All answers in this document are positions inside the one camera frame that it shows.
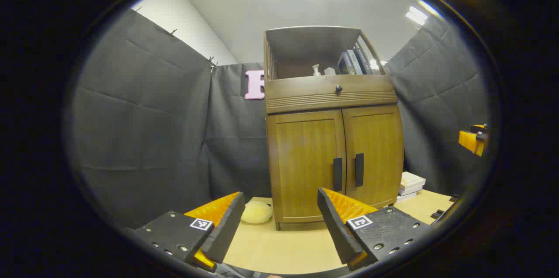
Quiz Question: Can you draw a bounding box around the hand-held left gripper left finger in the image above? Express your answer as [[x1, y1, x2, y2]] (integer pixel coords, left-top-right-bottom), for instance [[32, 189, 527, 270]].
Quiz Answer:
[[133, 191, 246, 272]]

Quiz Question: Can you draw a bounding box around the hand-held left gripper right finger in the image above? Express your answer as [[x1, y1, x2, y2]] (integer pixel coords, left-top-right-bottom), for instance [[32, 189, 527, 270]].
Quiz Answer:
[[317, 187, 431, 271]]

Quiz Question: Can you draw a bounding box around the black door handle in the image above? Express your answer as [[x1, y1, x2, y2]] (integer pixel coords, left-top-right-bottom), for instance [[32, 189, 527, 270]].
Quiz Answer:
[[355, 153, 364, 188], [333, 158, 343, 192]]

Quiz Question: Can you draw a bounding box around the wooden shoe cabinet door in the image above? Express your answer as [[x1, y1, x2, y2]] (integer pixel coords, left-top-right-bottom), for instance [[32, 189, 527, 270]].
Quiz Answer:
[[342, 104, 404, 209], [267, 110, 347, 224]]

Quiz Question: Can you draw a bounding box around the wooden double-door shoe cabinet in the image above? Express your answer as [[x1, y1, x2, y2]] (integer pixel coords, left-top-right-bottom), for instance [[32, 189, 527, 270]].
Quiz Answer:
[[263, 26, 404, 231]]

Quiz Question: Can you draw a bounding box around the wooden cabinet drawer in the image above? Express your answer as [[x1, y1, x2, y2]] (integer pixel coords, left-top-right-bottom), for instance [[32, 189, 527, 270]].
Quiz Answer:
[[265, 75, 398, 115]]

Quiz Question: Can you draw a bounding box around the pale yellow round cushion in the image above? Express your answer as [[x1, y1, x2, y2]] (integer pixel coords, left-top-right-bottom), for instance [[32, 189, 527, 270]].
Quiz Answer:
[[241, 201, 273, 225]]

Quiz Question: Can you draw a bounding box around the cream flat book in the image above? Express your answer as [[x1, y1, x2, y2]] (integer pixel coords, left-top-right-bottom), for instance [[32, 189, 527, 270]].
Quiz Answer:
[[401, 172, 426, 191]]

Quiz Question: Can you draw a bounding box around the black backdrop cloth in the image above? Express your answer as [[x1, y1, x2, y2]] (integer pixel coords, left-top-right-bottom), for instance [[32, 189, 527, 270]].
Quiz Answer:
[[72, 9, 490, 230]]

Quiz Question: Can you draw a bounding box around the small ceiling light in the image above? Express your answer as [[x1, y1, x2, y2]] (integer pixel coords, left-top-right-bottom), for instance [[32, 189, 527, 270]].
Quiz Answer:
[[405, 6, 428, 26]]

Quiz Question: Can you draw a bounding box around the grey upright book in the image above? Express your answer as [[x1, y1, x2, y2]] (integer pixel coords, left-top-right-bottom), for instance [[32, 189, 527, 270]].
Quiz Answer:
[[347, 49, 364, 75]]

